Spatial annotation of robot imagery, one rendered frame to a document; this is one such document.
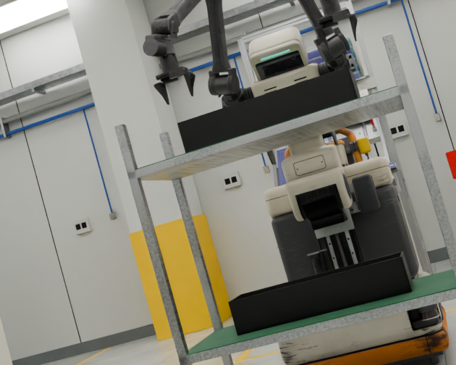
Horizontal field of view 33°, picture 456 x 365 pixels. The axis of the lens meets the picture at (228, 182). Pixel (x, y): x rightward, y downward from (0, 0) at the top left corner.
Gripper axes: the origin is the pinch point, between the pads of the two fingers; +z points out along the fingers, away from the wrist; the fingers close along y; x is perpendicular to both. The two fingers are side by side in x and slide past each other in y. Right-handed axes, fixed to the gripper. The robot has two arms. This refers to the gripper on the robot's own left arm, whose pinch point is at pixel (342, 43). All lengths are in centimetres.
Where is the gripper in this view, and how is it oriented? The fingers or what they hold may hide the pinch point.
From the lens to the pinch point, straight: 249.0
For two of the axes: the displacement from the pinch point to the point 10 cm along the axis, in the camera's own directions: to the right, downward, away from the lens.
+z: 2.7, 9.6, -0.5
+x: 2.5, -0.2, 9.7
